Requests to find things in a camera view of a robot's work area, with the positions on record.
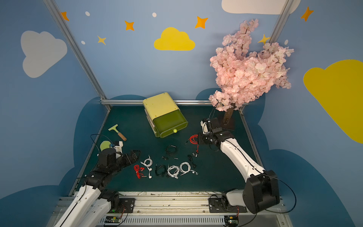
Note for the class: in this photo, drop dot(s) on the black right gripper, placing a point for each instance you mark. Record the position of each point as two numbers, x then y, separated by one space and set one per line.
204 137

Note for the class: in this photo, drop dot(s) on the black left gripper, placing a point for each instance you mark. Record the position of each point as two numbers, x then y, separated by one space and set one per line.
127 158

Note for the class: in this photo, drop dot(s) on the red wired earphones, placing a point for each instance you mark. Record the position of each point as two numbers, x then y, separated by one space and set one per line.
139 171
194 139

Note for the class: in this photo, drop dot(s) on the black wired earphones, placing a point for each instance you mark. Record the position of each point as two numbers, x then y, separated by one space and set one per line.
170 152
191 161
160 170

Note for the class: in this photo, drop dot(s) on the yellow-green drawer cabinet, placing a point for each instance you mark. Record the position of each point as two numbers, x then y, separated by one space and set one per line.
163 115

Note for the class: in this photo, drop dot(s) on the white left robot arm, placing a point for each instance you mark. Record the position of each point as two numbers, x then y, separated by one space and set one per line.
93 200

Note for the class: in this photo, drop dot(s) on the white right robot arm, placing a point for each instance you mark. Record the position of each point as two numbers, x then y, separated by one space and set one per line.
261 186

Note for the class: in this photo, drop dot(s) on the pink blossom artificial tree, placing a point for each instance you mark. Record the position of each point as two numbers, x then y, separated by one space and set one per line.
244 76

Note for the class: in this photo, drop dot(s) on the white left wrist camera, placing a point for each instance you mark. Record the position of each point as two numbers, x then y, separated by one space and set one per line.
118 145

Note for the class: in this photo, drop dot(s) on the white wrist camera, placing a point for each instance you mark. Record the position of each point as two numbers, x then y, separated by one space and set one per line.
204 127
118 145

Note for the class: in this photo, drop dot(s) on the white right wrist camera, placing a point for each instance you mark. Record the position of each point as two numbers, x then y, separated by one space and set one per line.
204 127

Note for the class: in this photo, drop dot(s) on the white wired earphones left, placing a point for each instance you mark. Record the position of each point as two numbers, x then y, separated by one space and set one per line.
148 164

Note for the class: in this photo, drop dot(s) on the white wired earphones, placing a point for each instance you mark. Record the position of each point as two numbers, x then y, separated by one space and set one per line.
173 171
185 168
148 164

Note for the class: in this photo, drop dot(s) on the round green spatula wooden handle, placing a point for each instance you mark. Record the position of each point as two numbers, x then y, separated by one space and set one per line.
105 145

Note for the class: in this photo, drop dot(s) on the green scraper with wooden handle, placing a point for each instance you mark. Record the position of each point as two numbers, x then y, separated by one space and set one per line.
114 128

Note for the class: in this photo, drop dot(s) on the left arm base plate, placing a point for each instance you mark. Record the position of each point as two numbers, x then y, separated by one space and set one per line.
124 205

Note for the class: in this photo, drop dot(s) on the white wired earphones right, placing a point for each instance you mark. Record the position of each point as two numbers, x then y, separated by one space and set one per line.
185 168

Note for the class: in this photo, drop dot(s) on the white wired earphones middle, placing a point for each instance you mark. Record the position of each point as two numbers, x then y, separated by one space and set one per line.
173 171

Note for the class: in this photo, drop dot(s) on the aluminium back frame rail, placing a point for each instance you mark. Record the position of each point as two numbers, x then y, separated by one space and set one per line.
125 102

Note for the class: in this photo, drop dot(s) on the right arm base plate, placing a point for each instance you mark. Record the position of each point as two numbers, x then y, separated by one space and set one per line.
221 205

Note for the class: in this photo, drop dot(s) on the aluminium front rail platform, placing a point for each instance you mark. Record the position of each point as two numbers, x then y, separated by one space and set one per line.
187 209

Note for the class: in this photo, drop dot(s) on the aluminium right frame post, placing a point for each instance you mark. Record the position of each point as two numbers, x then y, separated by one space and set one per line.
281 21

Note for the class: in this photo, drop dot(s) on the aluminium frame post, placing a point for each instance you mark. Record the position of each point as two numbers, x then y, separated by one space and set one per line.
62 24
281 21

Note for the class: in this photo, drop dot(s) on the aluminium left frame post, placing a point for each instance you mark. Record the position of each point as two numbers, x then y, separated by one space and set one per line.
62 24

